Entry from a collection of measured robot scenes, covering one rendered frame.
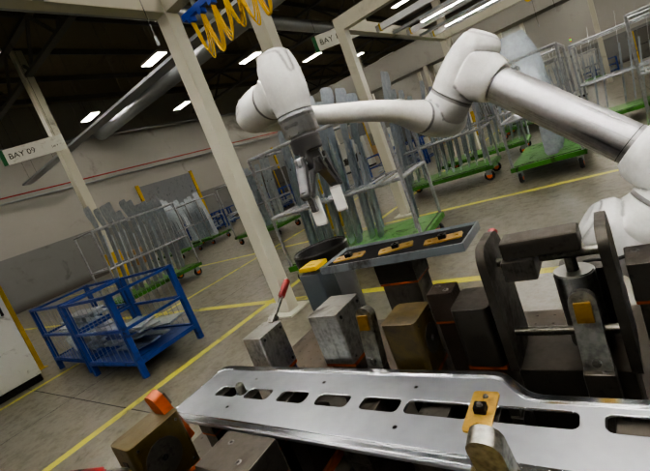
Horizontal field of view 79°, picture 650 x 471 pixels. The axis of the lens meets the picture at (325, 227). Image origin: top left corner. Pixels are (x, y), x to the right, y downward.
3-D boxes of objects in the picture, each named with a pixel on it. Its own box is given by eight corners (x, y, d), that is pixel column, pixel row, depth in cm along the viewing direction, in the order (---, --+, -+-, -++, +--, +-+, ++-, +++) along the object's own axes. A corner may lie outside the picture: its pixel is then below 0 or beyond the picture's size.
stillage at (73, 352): (59, 369, 572) (28, 310, 557) (112, 338, 633) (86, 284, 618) (91, 372, 496) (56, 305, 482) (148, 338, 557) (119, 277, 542)
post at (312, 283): (352, 413, 117) (297, 278, 110) (364, 396, 123) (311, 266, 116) (373, 415, 112) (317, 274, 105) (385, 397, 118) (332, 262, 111)
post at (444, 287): (486, 465, 84) (425, 294, 77) (490, 447, 87) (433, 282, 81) (511, 469, 81) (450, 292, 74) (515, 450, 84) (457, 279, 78)
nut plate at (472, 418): (489, 435, 52) (487, 427, 52) (461, 432, 55) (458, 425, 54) (500, 393, 59) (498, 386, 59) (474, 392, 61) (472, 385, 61)
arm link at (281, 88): (323, 101, 95) (295, 118, 106) (300, 37, 93) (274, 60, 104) (287, 110, 89) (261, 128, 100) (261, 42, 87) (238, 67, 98)
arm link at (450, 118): (401, 124, 130) (420, 83, 123) (438, 131, 140) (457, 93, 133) (427, 142, 121) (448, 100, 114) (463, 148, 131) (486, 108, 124)
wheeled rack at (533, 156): (591, 167, 552) (557, 40, 524) (515, 186, 612) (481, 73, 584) (591, 144, 701) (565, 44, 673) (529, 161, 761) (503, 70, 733)
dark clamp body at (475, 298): (508, 485, 78) (447, 311, 72) (517, 439, 87) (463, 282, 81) (548, 492, 74) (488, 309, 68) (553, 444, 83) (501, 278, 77)
